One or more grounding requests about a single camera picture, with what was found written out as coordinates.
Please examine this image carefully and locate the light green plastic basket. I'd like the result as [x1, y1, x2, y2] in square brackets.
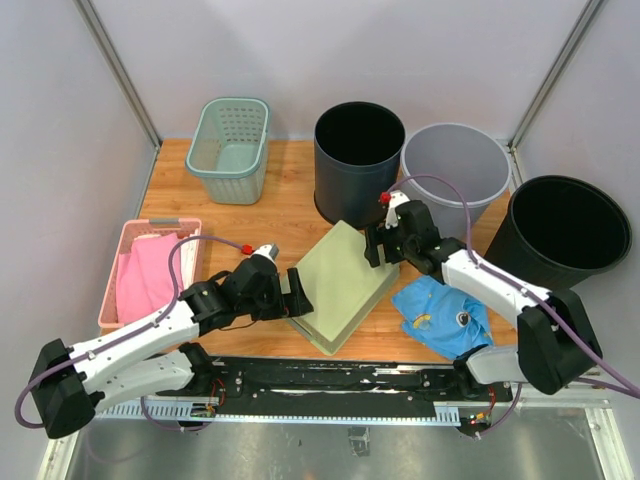
[288, 221, 400, 356]

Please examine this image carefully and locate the grey plastic bin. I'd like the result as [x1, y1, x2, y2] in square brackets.
[400, 123, 511, 239]

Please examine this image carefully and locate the dark blue cylindrical bin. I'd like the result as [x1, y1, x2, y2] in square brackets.
[314, 101, 406, 229]

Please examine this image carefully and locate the teal plastic basket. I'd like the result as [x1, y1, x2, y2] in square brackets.
[185, 97, 271, 205]

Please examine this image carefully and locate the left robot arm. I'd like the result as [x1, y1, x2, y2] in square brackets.
[27, 254, 314, 439]

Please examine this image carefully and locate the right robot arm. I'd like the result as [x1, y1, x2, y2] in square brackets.
[364, 191, 602, 400]

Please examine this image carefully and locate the blue cartoon print cloth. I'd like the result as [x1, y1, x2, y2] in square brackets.
[391, 276, 494, 360]

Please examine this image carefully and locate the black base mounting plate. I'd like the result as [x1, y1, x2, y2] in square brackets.
[157, 357, 513, 415]

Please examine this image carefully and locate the pink cloth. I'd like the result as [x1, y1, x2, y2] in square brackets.
[116, 233, 178, 324]

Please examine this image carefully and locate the pink plastic basket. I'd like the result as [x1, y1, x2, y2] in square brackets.
[98, 218, 204, 329]

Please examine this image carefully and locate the black plastic bin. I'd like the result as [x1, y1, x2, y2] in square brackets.
[484, 175, 632, 290]

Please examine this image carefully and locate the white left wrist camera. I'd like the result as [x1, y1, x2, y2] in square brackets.
[241, 243, 279, 262]

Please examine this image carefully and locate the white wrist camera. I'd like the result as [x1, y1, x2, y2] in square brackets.
[380, 190, 410, 230]
[241, 243, 279, 262]

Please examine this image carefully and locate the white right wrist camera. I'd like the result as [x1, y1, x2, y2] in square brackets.
[380, 190, 410, 230]

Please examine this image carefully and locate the white slotted cable duct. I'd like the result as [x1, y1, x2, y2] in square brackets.
[97, 400, 461, 428]

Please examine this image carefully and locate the aluminium frame rail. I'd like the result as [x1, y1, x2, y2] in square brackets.
[518, 385, 610, 409]

